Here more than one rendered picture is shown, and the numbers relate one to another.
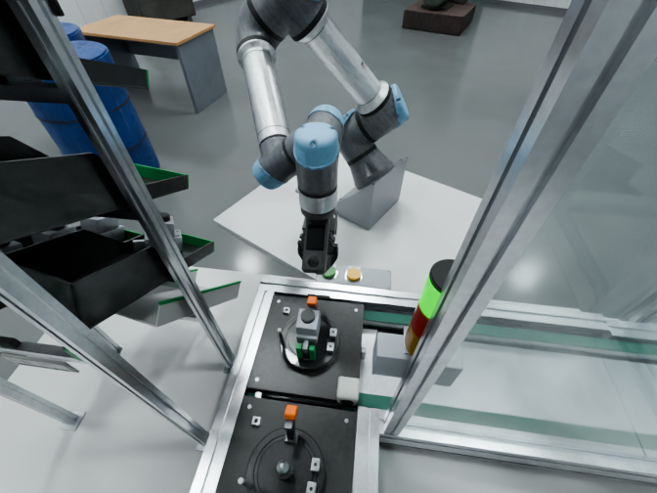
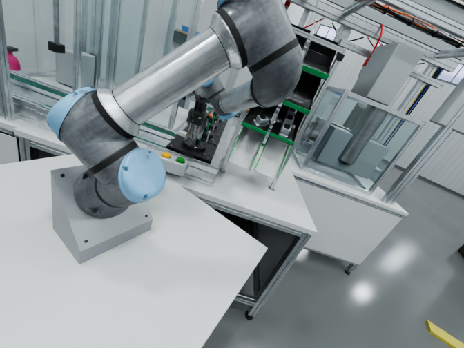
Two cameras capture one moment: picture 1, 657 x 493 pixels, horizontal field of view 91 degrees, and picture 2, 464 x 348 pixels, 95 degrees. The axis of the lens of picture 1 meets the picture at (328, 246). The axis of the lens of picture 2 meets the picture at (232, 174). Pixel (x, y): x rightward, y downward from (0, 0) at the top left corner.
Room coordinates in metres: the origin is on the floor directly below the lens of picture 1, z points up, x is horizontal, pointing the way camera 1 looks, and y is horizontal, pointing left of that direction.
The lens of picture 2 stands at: (1.48, 0.03, 1.43)
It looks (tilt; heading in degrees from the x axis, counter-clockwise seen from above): 26 degrees down; 167
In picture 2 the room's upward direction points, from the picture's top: 22 degrees clockwise
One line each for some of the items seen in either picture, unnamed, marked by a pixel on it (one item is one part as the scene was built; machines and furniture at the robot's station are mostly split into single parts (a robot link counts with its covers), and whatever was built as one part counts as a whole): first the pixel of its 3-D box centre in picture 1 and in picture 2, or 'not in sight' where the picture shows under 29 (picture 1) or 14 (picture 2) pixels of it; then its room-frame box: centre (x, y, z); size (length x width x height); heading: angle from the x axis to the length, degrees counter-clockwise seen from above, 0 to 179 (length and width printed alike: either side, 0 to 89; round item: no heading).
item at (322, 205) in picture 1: (316, 195); (205, 92); (0.49, 0.02, 1.28); 0.08 x 0.08 x 0.05
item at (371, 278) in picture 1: (353, 282); (164, 161); (0.54, -0.07, 0.93); 0.21 x 0.07 x 0.06; 82
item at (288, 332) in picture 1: (310, 339); (195, 143); (0.34, 0.04, 0.98); 0.14 x 0.14 x 0.02
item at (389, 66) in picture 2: not in sight; (366, 107); (-0.25, 1.29, 1.50); 0.38 x 0.21 x 0.88; 172
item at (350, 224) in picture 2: not in sight; (314, 208); (-0.29, 1.45, 0.43); 1.11 x 0.68 x 0.86; 82
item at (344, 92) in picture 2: not in sight; (347, 139); (-0.30, 1.34, 1.21); 0.69 x 0.46 x 0.69; 82
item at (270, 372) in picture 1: (310, 343); (193, 147); (0.34, 0.04, 0.96); 0.24 x 0.24 x 0.02; 82
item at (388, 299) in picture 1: (420, 311); (131, 146); (0.45, -0.25, 0.91); 0.89 x 0.06 x 0.11; 82
